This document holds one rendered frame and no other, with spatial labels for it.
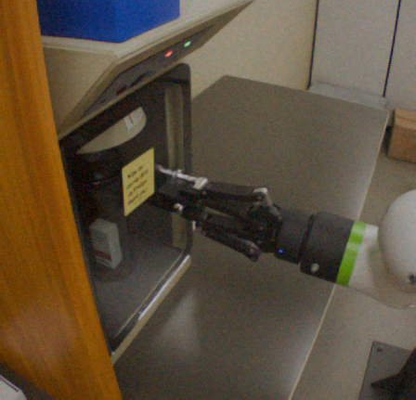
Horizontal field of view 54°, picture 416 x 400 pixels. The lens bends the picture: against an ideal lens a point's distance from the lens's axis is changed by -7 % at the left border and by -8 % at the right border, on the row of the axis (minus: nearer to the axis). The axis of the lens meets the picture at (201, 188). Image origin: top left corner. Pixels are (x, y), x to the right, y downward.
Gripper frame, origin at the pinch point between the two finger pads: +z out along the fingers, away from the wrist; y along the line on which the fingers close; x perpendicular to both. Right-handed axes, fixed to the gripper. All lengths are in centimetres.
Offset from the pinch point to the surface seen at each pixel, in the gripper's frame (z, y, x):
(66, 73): -1.4, 28.4, 21.2
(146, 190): 3.4, 3.5, 4.2
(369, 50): 2, -53, -290
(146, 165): 3.4, 7.6, 3.6
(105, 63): -5.9, 29.9, 21.2
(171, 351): -2.8, -26.0, 10.2
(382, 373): -55, -118, -67
